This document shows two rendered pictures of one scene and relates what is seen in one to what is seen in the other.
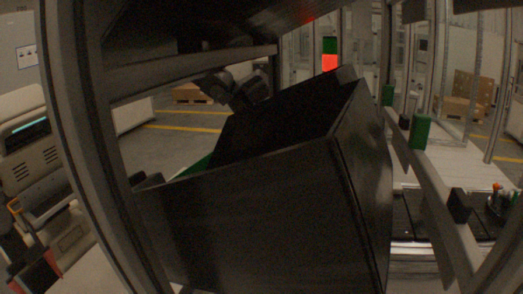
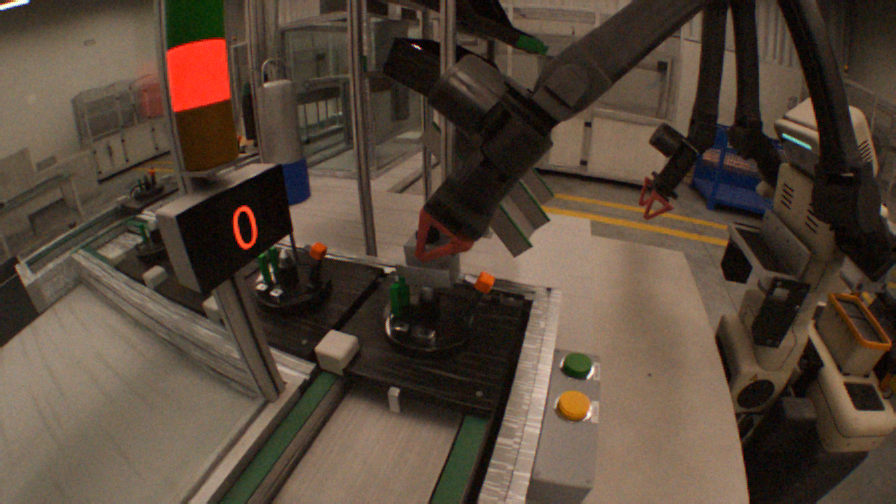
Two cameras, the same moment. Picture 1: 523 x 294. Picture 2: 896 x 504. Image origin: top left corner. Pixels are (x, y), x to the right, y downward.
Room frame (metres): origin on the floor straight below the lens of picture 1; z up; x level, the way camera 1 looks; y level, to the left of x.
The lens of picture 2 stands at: (0.99, -0.01, 1.32)
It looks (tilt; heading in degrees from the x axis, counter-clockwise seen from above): 30 degrees down; 181
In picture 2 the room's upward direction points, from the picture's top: straight up
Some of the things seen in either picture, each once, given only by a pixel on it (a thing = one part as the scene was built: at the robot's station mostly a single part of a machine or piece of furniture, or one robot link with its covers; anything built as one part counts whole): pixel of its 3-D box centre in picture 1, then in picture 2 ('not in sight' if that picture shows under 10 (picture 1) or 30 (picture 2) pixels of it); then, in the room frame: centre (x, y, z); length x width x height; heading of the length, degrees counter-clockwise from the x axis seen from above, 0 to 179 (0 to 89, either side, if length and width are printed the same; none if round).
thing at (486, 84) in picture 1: (471, 91); not in sight; (5.23, -6.00, 0.52); 1.20 x 0.81 x 1.05; 161
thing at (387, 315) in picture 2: not in sight; (430, 320); (0.59, -0.05, 0.98); 0.14 x 0.14 x 0.02
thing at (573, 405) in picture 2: not in sight; (573, 407); (0.73, 0.13, 0.96); 0.04 x 0.04 x 0.02
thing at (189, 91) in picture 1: (198, 93); not in sight; (6.29, 1.57, 0.20); 1.20 x 0.80 x 0.41; 71
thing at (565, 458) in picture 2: not in sight; (567, 421); (0.73, 0.13, 0.93); 0.21 x 0.07 x 0.06; 163
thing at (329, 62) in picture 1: (330, 62); (198, 75); (0.74, -0.22, 1.33); 0.05 x 0.05 x 0.05
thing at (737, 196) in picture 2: not in sight; (746, 170); (-2.65, 3.70, 0.49); 1.26 x 0.87 x 0.98; 73
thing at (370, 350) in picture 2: not in sight; (430, 330); (0.59, -0.05, 0.96); 0.24 x 0.24 x 0.02; 73
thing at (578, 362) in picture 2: not in sight; (577, 367); (0.67, 0.15, 0.96); 0.04 x 0.04 x 0.02
